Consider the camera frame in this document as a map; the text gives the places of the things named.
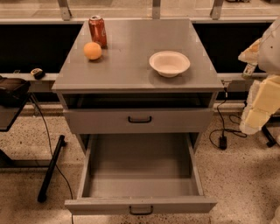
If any grey drawer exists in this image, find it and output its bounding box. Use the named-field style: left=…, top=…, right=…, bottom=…
left=66, top=133, right=216, bottom=215
left=63, top=98, right=214, bottom=134

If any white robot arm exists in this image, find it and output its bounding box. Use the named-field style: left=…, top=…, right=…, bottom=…
left=238, top=17, right=280, bottom=135

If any grey drawer cabinet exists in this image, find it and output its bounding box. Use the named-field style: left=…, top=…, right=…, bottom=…
left=52, top=19, right=222, bottom=151

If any grey top drawer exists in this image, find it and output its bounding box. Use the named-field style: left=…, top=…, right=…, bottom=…
left=63, top=98, right=214, bottom=134

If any white paper bowl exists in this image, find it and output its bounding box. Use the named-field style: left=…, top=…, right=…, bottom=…
left=149, top=51, right=191, bottom=78

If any orange fruit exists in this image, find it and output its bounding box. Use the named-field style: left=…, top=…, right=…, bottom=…
left=83, top=42, right=102, bottom=60

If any red soda can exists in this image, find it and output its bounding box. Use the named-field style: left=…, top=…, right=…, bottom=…
left=88, top=16, right=107, bottom=48

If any yellow black tape measure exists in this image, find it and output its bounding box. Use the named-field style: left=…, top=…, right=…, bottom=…
left=31, top=68, right=46, bottom=80

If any small clear bottle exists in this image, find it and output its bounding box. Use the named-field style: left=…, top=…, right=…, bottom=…
left=241, top=63, right=256, bottom=79

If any black table leg right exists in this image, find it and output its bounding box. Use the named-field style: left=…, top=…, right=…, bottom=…
left=262, top=115, right=280, bottom=148

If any black power adapter cable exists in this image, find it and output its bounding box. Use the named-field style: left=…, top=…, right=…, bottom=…
left=208, top=87, right=249, bottom=151

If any black cable left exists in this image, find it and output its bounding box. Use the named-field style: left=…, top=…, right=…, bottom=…
left=29, top=94, right=75, bottom=224

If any black table frame left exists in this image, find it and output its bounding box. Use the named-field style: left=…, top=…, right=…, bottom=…
left=0, top=94, right=67, bottom=203

